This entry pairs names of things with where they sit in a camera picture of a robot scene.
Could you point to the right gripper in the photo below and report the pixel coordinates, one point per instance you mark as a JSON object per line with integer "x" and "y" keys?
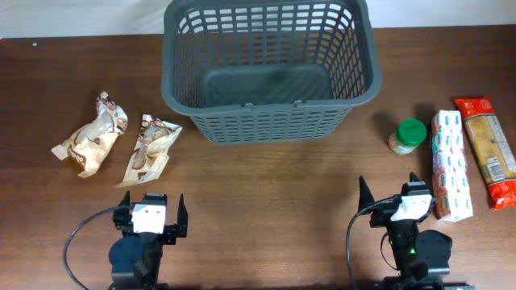
{"x": 384, "y": 212}

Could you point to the green lid jar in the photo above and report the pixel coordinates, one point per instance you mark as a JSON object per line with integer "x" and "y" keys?
{"x": 408, "y": 135}

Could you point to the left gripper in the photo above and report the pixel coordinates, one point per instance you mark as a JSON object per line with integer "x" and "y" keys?
{"x": 171, "y": 230}

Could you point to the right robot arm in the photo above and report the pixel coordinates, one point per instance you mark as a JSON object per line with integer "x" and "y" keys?
{"x": 421, "y": 257}

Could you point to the grey plastic basket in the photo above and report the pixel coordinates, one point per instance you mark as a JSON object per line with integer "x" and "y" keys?
{"x": 257, "y": 71}

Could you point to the tissue pocket pack bundle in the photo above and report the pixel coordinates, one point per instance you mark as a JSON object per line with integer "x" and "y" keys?
{"x": 450, "y": 182}

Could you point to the brown snack bag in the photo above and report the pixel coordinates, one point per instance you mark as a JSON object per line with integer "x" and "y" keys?
{"x": 91, "y": 144}
{"x": 151, "y": 151}

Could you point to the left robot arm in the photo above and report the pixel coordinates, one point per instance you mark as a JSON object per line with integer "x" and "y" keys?
{"x": 135, "y": 258}

